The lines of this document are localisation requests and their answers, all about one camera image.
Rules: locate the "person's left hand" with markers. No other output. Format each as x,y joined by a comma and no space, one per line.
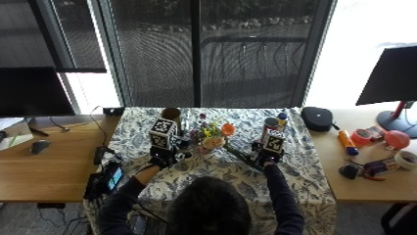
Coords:
162,159

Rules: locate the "person's right hand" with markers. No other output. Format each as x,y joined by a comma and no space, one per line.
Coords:
266,158

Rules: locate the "mixed flower bouquet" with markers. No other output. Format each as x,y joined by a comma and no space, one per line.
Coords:
214,137

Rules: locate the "white marker cube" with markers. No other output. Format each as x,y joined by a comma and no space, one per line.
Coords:
163,133
274,141

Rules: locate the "red labelled can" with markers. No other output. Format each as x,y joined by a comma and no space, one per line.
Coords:
271,124

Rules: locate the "brown cylinder vase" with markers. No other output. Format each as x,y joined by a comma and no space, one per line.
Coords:
171,115

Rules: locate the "blue floral tablecloth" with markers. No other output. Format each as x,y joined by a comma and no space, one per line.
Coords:
218,169

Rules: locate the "yellow bottle with blue cap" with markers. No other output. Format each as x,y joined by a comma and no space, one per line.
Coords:
283,121

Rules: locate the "black zip case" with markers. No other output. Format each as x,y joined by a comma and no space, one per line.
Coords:
318,118

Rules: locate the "phone with lit screen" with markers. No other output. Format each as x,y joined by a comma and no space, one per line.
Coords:
115,178

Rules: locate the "small black adapter box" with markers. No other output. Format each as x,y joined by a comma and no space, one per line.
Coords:
114,111

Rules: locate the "the person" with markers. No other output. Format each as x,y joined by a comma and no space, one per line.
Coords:
205,212

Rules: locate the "orange tube with blue cap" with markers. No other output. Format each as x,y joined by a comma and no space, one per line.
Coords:
347,142

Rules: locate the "small black gadget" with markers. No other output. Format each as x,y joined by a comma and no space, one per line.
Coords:
348,171

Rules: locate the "black flat device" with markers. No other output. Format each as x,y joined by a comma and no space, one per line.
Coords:
93,186

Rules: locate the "small red packet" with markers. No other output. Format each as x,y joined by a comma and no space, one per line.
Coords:
378,132

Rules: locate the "dark purple box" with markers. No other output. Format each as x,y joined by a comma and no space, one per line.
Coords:
380,166

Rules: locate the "black computer mouse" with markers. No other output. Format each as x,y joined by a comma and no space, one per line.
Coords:
39,146

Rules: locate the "white tape roll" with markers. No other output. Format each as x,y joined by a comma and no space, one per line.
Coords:
407,160

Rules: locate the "black monitor on red stand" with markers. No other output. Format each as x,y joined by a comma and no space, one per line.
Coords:
391,78

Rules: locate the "black office chair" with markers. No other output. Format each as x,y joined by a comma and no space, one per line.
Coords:
400,219

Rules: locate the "white paper box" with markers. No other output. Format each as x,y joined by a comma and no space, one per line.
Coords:
13,132

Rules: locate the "dark roller blind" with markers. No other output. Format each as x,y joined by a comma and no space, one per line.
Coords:
47,32

